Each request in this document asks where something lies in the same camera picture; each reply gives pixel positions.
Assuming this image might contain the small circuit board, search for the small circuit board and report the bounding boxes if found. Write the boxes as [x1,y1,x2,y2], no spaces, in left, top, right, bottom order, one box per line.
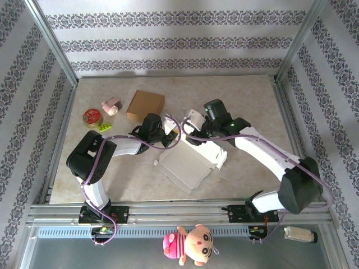
[89,226,116,236]
[248,225,269,235]

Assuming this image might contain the brown cardboard box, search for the brown cardboard box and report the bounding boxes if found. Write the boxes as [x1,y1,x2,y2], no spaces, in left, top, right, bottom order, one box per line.
[126,89,165,124]

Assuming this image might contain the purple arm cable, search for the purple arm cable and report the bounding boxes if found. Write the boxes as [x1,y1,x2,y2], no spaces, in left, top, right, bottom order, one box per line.
[181,117,334,244]
[81,113,186,247]

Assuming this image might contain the pink plush doll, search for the pink plush doll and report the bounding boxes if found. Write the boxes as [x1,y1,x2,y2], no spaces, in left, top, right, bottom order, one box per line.
[162,224,220,267]

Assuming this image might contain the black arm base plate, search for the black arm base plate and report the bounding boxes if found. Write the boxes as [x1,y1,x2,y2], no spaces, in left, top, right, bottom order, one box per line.
[221,203,280,224]
[78,206,130,225]

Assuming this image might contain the red round tin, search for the red round tin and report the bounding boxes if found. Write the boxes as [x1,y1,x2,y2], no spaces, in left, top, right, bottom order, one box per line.
[81,108,104,129]

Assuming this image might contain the perforated metal cable duct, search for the perforated metal cable duct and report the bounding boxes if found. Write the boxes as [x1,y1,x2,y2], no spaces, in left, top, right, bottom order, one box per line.
[36,226,270,239]

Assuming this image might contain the aluminium side rail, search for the aluminium side rail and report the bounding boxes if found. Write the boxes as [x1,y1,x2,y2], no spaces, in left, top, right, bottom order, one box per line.
[270,74,320,202]
[39,84,78,205]

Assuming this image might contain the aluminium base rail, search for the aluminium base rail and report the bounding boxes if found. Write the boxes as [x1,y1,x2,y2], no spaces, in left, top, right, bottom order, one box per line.
[26,197,336,228]

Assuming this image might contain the white bottle with black cap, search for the white bottle with black cap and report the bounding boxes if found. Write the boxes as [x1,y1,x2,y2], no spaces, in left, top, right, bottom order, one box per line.
[283,225,318,244]

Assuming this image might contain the aluminium corner post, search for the aluminium corner post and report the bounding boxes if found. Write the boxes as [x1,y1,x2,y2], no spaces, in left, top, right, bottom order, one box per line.
[24,0,79,87]
[276,0,328,82]

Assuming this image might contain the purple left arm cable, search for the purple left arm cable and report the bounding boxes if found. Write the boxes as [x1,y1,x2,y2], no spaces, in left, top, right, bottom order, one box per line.
[81,113,186,247]

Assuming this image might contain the white and teal cardboard box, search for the white and teal cardboard box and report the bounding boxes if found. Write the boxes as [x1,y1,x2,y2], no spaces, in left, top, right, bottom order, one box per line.
[153,131,228,195]

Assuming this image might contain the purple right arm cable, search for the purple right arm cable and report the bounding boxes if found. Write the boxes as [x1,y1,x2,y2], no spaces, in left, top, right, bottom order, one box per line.
[181,117,334,244]

